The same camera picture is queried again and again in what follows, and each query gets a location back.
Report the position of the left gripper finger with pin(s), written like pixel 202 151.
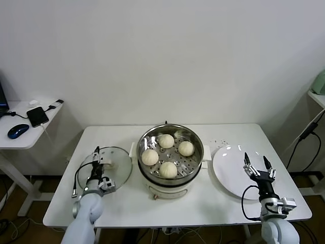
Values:
pixel 97 157

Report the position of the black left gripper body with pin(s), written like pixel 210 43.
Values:
pixel 97 172

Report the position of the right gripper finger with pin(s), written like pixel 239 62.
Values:
pixel 250 169
pixel 271 173

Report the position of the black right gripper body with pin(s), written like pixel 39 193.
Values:
pixel 265 183

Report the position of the round glass pot lid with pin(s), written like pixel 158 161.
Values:
pixel 119 165

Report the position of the white steamed baozi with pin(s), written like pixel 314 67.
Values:
pixel 168 169
pixel 186 148
pixel 149 157
pixel 166 141

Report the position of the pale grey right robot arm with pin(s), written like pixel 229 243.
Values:
pixel 279 231

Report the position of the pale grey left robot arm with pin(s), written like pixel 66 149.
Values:
pixel 86 211

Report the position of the perforated steel steamer basket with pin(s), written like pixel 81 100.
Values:
pixel 146 142

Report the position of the white round plate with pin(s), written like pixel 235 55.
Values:
pixel 228 167

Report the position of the black smartphone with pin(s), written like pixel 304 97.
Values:
pixel 37 116

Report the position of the white electric cooking pot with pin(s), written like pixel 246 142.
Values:
pixel 172 189

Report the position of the white rounded desk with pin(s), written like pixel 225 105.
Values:
pixel 15 143

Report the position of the blue computer mouse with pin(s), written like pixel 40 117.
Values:
pixel 17 130

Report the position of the white earbuds case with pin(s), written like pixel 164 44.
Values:
pixel 32 103

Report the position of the white small table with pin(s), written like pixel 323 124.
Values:
pixel 318 100

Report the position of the white power strip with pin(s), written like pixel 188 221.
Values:
pixel 171 230

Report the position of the pale green appliance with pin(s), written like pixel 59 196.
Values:
pixel 319 84

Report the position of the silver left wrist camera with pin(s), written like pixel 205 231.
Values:
pixel 108 185

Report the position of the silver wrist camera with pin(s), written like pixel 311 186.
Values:
pixel 108 185
pixel 288 203

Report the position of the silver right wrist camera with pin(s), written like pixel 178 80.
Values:
pixel 288 203

